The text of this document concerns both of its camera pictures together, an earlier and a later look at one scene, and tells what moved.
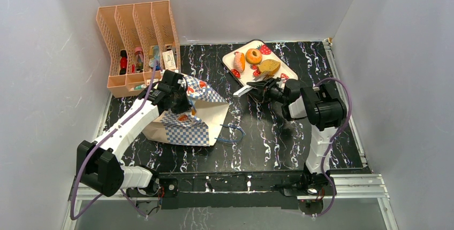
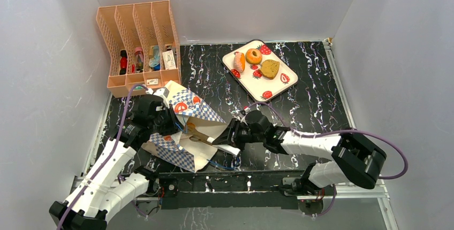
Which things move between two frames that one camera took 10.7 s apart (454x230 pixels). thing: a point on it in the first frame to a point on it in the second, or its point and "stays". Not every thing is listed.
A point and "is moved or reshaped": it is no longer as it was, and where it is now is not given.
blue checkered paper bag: [198, 127] is moved or reshaped
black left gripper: [186, 107] to [175, 125]
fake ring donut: [254, 56] stays
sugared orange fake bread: [239, 61] stays
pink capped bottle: [139, 54] stays
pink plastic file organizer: [138, 34] stays
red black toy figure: [123, 62] stays
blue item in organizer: [157, 56] stays
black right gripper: [260, 89] to [234, 133]
